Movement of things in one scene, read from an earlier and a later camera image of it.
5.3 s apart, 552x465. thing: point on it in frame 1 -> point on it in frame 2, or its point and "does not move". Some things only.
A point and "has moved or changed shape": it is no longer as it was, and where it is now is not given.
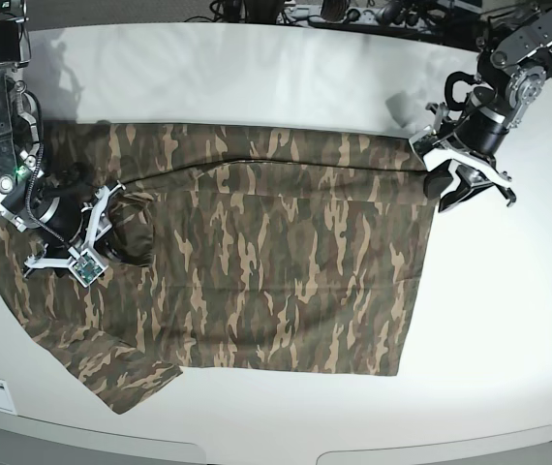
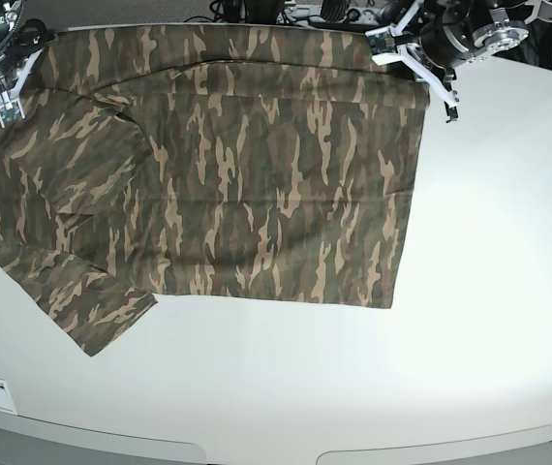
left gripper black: (59, 218) -> (22, 49)
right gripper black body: (482, 129) -> (449, 45)
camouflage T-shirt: (232, 248) has moved or changed shape
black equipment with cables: (451, 16) does not move
